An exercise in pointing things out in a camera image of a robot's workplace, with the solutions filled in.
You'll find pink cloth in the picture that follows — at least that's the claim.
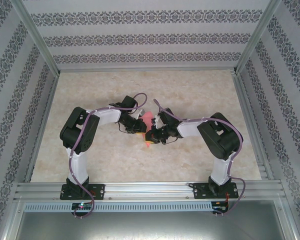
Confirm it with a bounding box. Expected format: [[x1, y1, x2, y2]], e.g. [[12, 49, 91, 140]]
[[139, 112, 155, 149]]

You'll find sheet metal panel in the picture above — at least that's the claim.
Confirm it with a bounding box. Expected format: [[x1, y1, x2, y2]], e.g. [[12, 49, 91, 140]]
[[4, 199, 300, 240]]

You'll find circuit board with green light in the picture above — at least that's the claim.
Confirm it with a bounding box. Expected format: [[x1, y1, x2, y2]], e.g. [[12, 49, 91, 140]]
[[71, 202, 93, 210]]

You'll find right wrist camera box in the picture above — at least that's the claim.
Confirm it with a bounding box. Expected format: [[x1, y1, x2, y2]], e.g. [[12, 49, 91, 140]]
[[153, 114, 164, 129]]

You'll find aluminium mounting rail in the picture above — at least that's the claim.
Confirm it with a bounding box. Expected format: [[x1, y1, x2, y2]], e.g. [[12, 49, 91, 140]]
[[13, 181, 288, 201]]

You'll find aluminium rear rail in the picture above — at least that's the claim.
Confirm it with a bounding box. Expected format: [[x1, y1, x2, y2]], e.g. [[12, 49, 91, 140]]
[[57, 66, 238, 74]]

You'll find slotted grey cable duct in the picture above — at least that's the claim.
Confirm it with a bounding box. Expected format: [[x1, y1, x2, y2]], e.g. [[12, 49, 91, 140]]
[[23, 201, 214, 212]]

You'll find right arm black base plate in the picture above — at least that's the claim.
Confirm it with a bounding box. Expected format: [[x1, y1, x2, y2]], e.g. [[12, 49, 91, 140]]
[[192, 182, 240, 200]]

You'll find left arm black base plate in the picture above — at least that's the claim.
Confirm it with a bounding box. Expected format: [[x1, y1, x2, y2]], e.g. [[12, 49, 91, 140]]
[[59, 183, 106, 201]]

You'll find aluminium side rail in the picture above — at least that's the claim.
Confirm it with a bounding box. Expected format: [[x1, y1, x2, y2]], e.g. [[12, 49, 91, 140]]
[[23, 74, 60, 183], [231, 72, 275, 181]]

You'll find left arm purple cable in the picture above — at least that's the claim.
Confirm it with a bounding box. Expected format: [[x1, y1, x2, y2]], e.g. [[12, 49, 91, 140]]
[[68, 92, 148, 220]]

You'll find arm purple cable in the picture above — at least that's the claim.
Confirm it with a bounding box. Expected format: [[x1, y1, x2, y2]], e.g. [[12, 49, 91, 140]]
[[68, 92, 148, 220], [153, 98, 246, 216]]

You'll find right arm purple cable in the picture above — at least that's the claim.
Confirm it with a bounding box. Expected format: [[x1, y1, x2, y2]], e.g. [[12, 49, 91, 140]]
[[153, 98, 246, 216]]

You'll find aluminium frame post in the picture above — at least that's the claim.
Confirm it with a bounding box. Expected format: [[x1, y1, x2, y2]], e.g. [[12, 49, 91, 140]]
[[9, 0, 61, 77], [232, 0, 283, 75]]

